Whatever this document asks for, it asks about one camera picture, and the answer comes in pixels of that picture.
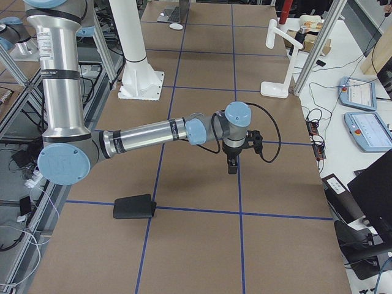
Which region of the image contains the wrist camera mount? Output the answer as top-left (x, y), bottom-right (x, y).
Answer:
top-left (243, 130), bottom-right (263, 156)

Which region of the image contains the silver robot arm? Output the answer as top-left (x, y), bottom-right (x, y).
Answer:
top-left (1, 17), bottom-right (39, 61)
top-left (25, 1), bottom-right (252, 186)

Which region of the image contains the grey laptop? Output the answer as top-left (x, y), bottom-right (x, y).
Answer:
top-left (157, 0), bottom-right (190, 24)

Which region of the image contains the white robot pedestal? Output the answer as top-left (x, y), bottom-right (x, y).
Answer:
top-left (110, 0), bottom-right (164, 101)

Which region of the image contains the lower teach pendant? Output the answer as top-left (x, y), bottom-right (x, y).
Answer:
top-left (344, 111), bottom-right (391, 153)

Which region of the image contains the black mouse pad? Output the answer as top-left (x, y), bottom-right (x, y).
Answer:
top-left (113, 194), bottom-right (157, 219)

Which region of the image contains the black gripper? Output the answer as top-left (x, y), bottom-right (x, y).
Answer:
top-left (222, 141), bottom-right (243, 175)

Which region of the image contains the white desk lamp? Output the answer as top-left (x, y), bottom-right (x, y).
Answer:
top-left (260, 18), bottom-right (304, 99)

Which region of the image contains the black monitor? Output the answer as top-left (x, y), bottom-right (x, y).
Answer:
top-left (348, 151), bottom-right (391, 241)

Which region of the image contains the upper teach pendant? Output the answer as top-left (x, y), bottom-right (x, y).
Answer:
top-left (338, 77), bottom-right (377, 111)

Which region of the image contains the cardboard box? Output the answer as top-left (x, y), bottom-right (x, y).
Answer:
top-left (287, 29), bottom-right (331, 56)

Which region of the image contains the white computer mouse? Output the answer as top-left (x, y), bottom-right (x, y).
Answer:
top-left (169, 23), bottom-right (183, 31)

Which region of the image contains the black device with white label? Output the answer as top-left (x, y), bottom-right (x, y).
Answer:
top-left (322, 173), bottom-right (366, 223)

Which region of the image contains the teach pendant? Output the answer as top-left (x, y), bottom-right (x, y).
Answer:
top-left (338, 77), bottom-right (377, 111)
top-left (344, 111), bottom-right (391, 153)

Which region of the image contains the red cylinder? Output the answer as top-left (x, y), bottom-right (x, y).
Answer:
top-left (279, 0), bottom-right (293, 25)

